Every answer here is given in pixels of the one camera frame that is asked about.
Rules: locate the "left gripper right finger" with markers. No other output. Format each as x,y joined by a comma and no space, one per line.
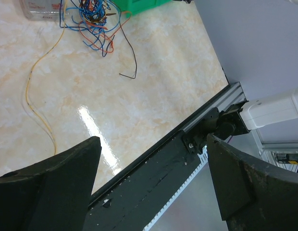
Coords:
252,194

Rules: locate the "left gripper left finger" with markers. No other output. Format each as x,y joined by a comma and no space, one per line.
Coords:
53,194

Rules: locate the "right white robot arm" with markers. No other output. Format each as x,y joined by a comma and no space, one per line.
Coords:
241,118

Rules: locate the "clear plastic card case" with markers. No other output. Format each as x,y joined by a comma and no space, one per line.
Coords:
42,10

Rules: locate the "green compartment tray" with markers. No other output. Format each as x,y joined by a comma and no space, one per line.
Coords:
138,6

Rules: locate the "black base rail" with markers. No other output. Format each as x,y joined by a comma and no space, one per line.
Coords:
131,199

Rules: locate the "aluminium frame rail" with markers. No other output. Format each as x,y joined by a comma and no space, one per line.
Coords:
230,95

